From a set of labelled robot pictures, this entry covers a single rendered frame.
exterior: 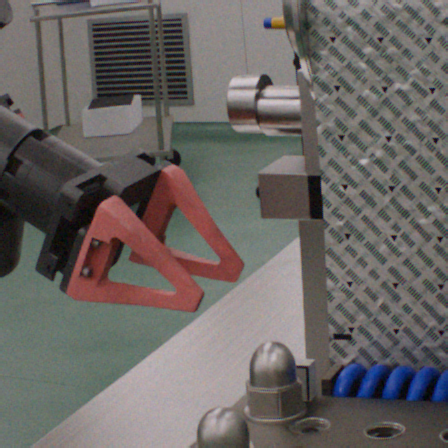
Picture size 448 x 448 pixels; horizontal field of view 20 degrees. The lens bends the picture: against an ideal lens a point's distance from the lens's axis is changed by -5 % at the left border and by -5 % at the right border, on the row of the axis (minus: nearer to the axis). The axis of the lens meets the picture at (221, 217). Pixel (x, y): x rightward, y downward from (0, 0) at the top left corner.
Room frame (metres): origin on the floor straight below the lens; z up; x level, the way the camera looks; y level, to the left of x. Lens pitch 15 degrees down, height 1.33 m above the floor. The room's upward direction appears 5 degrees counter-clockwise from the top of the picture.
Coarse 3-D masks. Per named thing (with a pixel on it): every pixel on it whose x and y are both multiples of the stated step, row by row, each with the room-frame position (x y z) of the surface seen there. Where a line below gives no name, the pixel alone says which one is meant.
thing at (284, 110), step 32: (288, 96) 0.83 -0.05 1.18; (288, 128) 0.83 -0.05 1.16; (288, 160) 0.86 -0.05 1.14; (256, 192) 0.84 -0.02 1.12; (288, 192) 0.82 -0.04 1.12; (320, 192) 0.81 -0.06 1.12; (320, 224) 0.82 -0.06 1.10; (320, 256) 0.82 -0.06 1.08; (320, 288) 0.82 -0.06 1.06; (320, 320) 0.82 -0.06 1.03; (320, 352) 0.82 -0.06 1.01; (320, 384) 0.82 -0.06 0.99
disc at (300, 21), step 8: (296, 0) 0.73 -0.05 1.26; (304, 0) 0.74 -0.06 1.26; (296, 8) 0.73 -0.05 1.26; (304, 8) 0.73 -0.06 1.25; (296, 16) 0.73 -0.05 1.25; (304, 16) 0.73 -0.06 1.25; (296, 24) 0.73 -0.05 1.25; (304, 24) 0.73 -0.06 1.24; (296, 32) 0.73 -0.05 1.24; (304, 32) 0.73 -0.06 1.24; (296, 40) 0.73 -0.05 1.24; (304, 40) 0.73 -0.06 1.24; (304, 48) 0.73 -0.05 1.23; (304, 56) 0.73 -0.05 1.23; (304, 64) 0.73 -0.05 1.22; (304, 72) 0.74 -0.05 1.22; (312, 88) 0.74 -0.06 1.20
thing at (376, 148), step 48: (336, 96) 0.73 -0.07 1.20; (384, 96) 0.72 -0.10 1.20; (432, 96) 0.71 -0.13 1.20; (336, 144) 0.73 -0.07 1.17; (384, 144) 0.72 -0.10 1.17; (432, 144) 0.71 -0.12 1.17; (336, 192) 0.73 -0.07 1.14; (384, 192) 0.72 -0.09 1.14; (432, 192) 0.71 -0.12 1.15; (336, 240) 0.73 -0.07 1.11; (384, 240) 0.72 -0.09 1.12; (432, 240) 0.71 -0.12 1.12; (336, 288) 0.73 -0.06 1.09; (384, 288) 0.72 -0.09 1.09; (432, 288) 0.71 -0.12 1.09; (384, 336) 0.72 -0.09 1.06; (432, 336) 0.71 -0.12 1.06
